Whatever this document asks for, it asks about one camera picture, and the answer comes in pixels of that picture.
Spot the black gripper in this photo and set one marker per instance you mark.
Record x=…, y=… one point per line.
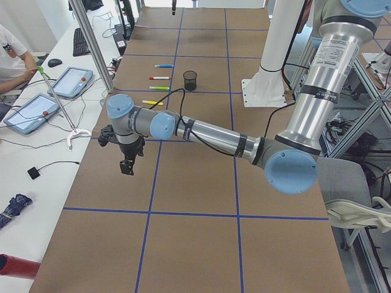
x=130, y=149

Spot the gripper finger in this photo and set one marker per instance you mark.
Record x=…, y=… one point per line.
x=174, y=7

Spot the yellow highlighter pen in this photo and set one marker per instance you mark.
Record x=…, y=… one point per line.
x=158, y=103

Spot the blue marker pen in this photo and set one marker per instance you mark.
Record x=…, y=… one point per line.
x=164, y=66

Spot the green highlighter pen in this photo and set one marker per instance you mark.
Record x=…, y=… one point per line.
x=159, y=88

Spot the red white marker pen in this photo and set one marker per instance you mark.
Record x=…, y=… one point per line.
x=159, y=78

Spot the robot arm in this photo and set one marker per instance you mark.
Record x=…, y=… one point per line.
x=289, y=159

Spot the reacher grabber stick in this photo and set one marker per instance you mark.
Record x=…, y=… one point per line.
x=75, y=132

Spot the black mesh pen cup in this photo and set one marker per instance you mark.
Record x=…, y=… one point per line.
x=190, y=80

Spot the upper teach pendant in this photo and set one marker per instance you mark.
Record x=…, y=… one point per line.
x=72, y=81

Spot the teach pendant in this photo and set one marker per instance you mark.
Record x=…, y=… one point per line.
x=72, y=81
x=32, y=115

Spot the small black puck device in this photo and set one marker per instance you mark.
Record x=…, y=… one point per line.
x=33, y=172

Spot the black keyboard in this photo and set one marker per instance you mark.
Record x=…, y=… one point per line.
x=80, y=46

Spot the lower teach pendant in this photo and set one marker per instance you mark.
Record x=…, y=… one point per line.
x=32, y=115

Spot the black computer mouse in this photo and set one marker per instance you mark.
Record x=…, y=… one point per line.
x=54, y=62

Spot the seated person white shirt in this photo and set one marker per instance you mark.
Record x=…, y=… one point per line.
x=18, y=66

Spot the red fire extinguisher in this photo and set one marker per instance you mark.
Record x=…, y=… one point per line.
x=13, y=266

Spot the grey chair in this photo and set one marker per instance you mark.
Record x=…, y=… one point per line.
x=347, y=197

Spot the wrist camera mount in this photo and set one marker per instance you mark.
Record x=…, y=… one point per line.
x=107, y=135

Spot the aluminium frame post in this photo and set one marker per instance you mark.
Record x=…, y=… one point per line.
x=86, y=27

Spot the white pedestal base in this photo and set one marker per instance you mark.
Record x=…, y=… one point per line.
x=266, y=87

